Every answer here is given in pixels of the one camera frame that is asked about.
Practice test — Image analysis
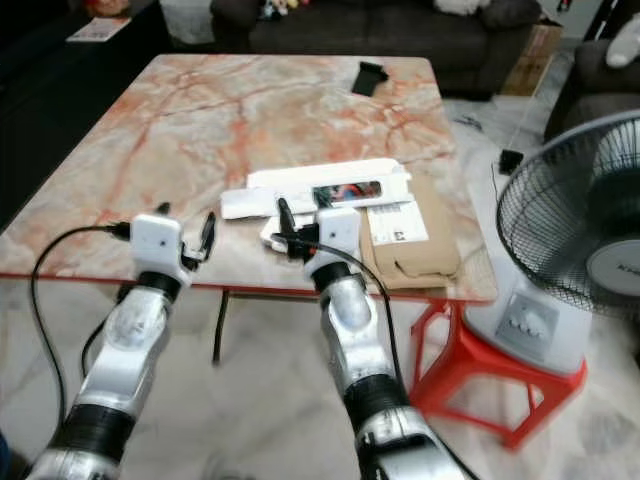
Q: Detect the black low cabinet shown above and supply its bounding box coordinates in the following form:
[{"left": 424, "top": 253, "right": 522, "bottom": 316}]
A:
[{"left": 0, "top": 0, "right": 163, "bottom": 233}]

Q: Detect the colourful plush toy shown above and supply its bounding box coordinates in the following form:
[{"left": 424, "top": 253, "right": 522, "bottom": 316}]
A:
[{"left": 260, "top": 0, "right": 311, "bottom": 21}]

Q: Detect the black power adapter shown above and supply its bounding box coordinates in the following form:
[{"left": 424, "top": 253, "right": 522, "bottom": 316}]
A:
[{"left": 497, "top": 149, "right": 525, "bottom": 177}]

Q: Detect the black folded pouch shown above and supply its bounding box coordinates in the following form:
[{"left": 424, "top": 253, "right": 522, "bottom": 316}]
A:
[{"left": 351, "top": 61, "right": 392, "bottom": 99}]

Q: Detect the dark grey sofa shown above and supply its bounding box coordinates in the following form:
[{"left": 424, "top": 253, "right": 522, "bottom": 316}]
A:
[{"left": 209, "top": 0, "right": 553, "bottom": 99}]

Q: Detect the orange marble top table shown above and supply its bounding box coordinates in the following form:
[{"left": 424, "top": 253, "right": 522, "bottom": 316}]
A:
[{"left": 0, "top": 53, "right": 502, "bottom": 367}]

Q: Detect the red plastic stool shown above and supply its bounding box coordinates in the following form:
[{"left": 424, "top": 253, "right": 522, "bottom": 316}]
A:
[{"left": 404, "top": 298, "right": 588, "bottom": 449}]

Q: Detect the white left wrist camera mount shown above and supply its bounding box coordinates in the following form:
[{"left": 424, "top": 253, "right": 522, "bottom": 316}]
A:
[{"left": 129, "top": 214, "right": 184, "bottom": 275}]

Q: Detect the white pillow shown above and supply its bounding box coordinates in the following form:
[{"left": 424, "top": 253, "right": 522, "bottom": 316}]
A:
[{"left": 604, "top": 14, "right": 640, "bottom": 70}]

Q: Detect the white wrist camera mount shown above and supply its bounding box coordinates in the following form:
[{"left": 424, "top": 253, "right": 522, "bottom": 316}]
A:
[
  {"left": 317, "top": 206, "right": 362, "bottom": 253},
  {"left": 129, "top": 214, "right": 184, "bottom": 275}
]

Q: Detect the brown cardboard box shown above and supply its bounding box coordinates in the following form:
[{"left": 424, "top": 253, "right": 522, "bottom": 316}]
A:
[{"left": 499, "top": 21, "right": 565, "bottom": 99}]

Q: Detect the tan padded envelope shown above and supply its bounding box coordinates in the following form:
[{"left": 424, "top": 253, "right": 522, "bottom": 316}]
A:
[{"left": 358, "top": 172, "right": 469, "bottom": 289}]

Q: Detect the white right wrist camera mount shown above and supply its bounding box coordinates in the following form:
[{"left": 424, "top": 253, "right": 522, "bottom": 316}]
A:
[{"left": 317, "top": 206, "right": 362, "bottom": 253}]

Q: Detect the dark grey armchair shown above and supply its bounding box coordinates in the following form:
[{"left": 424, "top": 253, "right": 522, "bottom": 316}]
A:
[{"left": 544, "top": 38, "right": 640, "bottom": 143}]

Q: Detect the red ornament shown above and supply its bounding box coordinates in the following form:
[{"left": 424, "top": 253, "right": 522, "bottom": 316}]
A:
[{"left": 84, "top": 0, "right": 132, "bottom": 17}]

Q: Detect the white fluffy cushion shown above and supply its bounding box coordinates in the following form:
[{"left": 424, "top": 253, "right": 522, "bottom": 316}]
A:
[{"left": 432, "top": 0, "right": 491, "bottom": 17}]

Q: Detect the small white card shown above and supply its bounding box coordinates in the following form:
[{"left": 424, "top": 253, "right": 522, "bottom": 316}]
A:
[{"left": 221, "top": 187, "right": 276, "bottom": 220}]

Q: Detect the white printed leaflet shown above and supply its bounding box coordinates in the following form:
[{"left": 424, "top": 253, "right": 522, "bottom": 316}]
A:
[{"left": 66, "top": 17, "right": 132, "bottom": 44}]

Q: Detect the white fan with black grille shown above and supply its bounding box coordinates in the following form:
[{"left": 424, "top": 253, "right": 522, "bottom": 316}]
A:
[{"left": 464, "top": 107, "right": 640, "bottom": 377}]

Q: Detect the white windowed package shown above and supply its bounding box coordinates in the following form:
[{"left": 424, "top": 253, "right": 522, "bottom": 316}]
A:
[{"left": 246, "top": 158, "right": 413, "bottom": 209}]

